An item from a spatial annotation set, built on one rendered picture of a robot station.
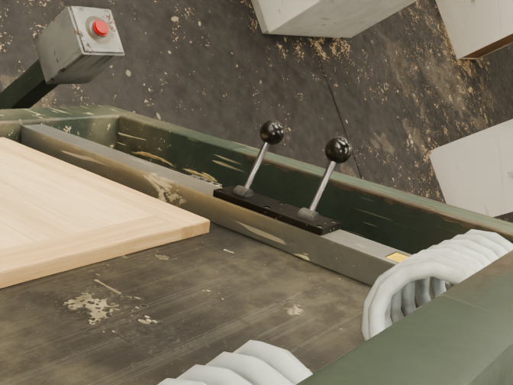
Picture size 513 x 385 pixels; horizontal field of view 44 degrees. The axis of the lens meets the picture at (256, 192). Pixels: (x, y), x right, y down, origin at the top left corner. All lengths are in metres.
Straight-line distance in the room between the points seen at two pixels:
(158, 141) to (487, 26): 4.67
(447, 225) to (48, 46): 1.01
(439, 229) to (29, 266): 0.61
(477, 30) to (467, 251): 5.53
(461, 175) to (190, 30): 2.30
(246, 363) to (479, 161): 4.44
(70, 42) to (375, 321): 1.29
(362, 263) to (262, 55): 2.81
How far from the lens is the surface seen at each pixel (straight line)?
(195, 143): 1.31
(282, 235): 0.88
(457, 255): 0.34
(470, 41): 5.87
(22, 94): 1.76
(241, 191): 0.94
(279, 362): 0.19
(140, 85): 2.85
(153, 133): 1.40
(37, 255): 0.77
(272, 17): 3.58
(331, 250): 0.84
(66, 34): 1.54
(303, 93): 3.71
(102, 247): 0.79
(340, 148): 0.88
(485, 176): 4.60
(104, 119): 1.47
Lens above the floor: 2.02
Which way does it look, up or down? 40 degrees down
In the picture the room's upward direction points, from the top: 67 degrees clockwise
